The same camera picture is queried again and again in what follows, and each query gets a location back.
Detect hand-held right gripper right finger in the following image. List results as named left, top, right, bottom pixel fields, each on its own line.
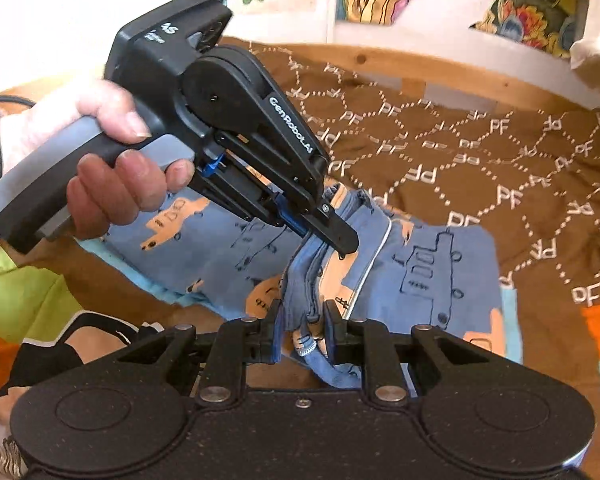
left=322, top=300, right=511, bottom=407

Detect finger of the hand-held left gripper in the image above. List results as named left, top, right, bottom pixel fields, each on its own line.
left=301, top=200, right=359, bottom=256
left=274, top=192, right=312, bottom=238

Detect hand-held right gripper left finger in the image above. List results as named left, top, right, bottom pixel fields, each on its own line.
left=92, top=300, right=284, bottom=407

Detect blue pants with orange print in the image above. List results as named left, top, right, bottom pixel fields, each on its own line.
left=105, top=182, right=506, bottom=391

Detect person's left hand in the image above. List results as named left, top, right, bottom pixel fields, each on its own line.
left=17, top=79, right=196, bottom=239

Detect brown patterned blanket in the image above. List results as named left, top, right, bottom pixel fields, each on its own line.
left=220, top=37, right=600, bottom=311

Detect black white printed cloth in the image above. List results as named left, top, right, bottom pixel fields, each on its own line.
left=0, top=310, right=156, bottom=403

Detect colourful patchwork bedsheet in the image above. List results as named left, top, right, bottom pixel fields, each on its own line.
left=0, top=237, right=600, bottom=480

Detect white wall conduit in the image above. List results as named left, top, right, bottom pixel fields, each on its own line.
left=324, top=0, right=339, bottom=47

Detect wooden bed frame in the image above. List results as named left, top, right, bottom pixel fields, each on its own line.
left=0, top=35, right=600, bottom=111

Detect black cable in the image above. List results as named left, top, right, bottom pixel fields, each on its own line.
left=0, top=15, right=37, bottom=261

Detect torn colourful wall poster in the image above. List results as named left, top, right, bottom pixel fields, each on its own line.
left=467, top=0, right=590, bottom=62

